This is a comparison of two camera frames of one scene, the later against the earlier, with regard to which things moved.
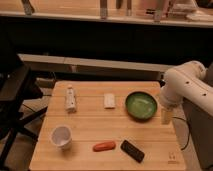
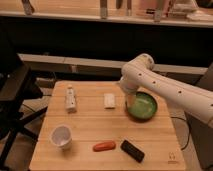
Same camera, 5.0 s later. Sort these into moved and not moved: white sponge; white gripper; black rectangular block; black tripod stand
Moved: white gripper
Not moved: black tripod stand; black rectangular block; white sponge
